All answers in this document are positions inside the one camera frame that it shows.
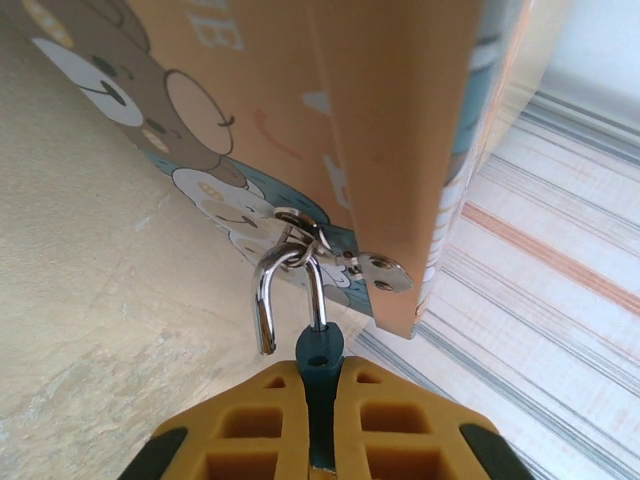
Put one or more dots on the cartoon bear printed box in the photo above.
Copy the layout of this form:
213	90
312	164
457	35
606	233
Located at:
380	125

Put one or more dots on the silver metal box hasp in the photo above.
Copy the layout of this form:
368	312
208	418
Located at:
380	272

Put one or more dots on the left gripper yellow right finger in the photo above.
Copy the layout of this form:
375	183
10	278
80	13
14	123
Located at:
400	430

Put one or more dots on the teal padlock silver shackle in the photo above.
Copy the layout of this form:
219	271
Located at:
318	385

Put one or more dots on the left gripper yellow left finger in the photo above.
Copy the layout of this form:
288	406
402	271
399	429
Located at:
250	430

